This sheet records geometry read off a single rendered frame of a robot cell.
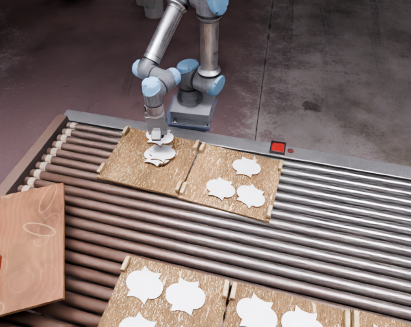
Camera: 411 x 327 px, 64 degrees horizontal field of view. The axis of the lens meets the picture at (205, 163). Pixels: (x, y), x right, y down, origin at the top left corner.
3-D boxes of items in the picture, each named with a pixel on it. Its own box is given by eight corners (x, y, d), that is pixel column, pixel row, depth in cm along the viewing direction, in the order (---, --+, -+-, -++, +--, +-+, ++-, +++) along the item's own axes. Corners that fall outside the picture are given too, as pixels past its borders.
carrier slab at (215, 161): (203, 145, 170) (203, 143, 169) (282, 163, 162) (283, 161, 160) (178, 199, 149) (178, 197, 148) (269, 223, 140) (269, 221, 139)
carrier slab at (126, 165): (128, 129, 179) (128, 127, 178) (200, 144, 171) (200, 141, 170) (97, 178, 158) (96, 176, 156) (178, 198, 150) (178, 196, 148)
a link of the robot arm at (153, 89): (165, 78, 134) (150, 89, 129) (167, 100, 142) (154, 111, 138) (150, 72, 137) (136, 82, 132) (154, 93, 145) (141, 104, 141)
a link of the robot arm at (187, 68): (187, 74, 187) (185, 53, 177) (206, 82, 182) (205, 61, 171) (173, 85, 181) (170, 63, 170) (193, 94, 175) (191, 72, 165)
